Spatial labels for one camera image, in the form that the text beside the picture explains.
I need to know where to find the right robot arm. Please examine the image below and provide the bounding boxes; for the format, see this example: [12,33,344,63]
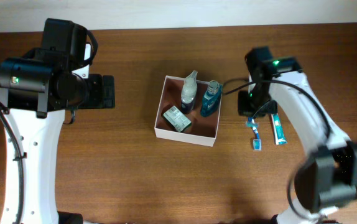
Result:
[238,47,357,223]

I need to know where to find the clear pump soap bottle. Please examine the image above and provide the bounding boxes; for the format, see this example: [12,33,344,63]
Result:
[181,70,198,114]

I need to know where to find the blue disposable razor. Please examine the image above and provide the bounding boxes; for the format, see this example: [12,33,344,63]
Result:
[245,117,259,128]

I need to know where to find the blue white toothbrush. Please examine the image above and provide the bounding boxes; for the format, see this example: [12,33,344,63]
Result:
[251,128,262,151]

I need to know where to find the white cardboard box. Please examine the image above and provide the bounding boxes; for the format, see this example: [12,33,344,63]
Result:
[154,76,221,147]

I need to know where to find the blue mouthwash bottle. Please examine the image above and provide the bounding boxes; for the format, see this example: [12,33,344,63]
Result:
[200,80,223,117]

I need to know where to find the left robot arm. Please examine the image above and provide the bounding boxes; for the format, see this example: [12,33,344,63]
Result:
[0,18,115,223]

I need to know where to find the green soap bar package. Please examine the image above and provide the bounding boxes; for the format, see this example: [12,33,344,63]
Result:
[162,106,192,133]

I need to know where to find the white teal toothpaste tube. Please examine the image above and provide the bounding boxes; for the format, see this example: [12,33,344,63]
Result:
[271,114,287,145]

